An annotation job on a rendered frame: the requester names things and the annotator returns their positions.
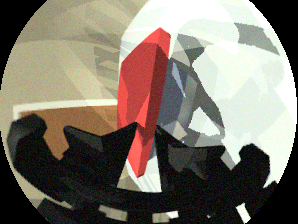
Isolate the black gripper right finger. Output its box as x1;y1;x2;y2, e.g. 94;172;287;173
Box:
154;124;226;193

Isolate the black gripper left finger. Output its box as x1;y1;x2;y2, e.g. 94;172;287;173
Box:
63;121;138;188

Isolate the red lid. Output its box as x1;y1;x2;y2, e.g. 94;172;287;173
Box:
117;28;172;179

